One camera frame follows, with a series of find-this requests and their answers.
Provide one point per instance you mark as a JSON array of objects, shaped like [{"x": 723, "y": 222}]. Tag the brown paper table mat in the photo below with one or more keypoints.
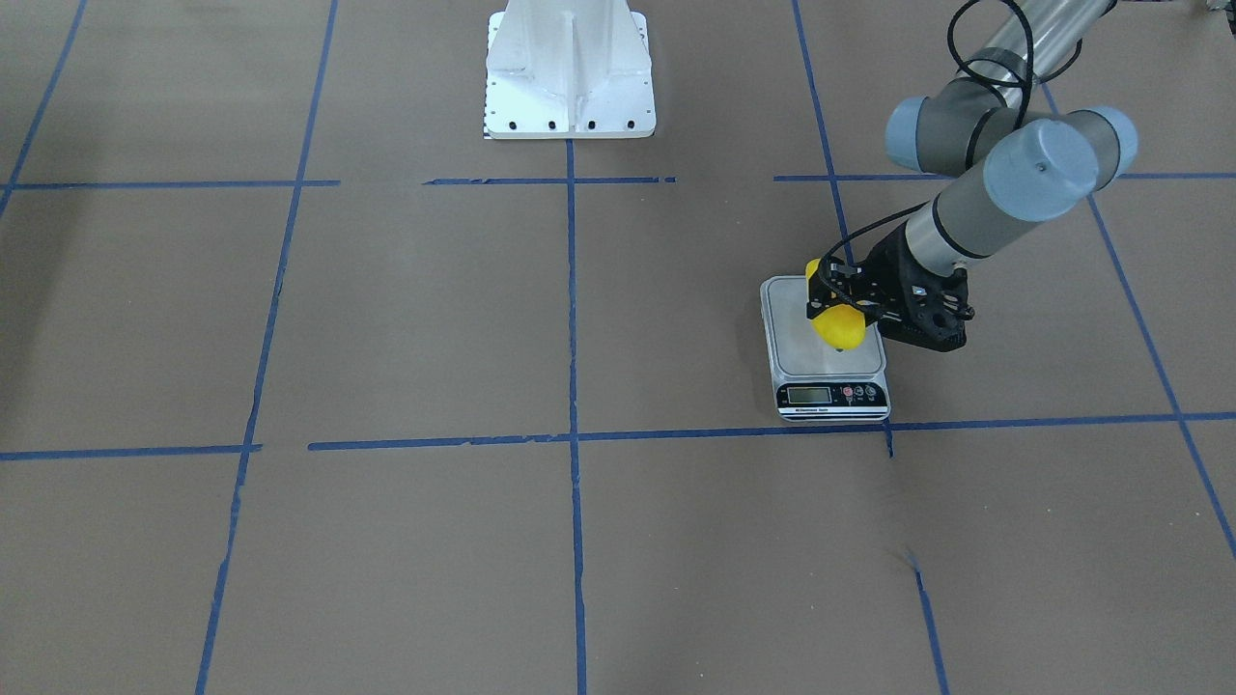
[{"x": 310, "y": 389}]

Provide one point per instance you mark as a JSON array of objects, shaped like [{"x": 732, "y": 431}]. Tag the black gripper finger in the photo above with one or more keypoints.
[
  {"x": 831, "y": 277},
  {"x": 838, "y": 309}
]

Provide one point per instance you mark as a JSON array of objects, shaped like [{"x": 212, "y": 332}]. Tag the grey digital kitchen scale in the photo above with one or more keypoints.
[{"x": 811, "y": 380}]

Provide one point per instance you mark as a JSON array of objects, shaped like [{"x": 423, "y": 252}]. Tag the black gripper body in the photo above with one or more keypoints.
[{"x": 884, "y": 268}]

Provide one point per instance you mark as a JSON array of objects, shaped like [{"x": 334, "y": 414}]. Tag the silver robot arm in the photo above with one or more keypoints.
[{"x": 1009, "y": 170}]

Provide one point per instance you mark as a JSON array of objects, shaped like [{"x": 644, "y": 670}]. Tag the yellow mango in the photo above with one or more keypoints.
[{"x": 841, "y": 336}]

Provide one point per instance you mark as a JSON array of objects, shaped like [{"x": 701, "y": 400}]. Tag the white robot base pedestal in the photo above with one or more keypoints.
[{"x": 568, "y": 69}]

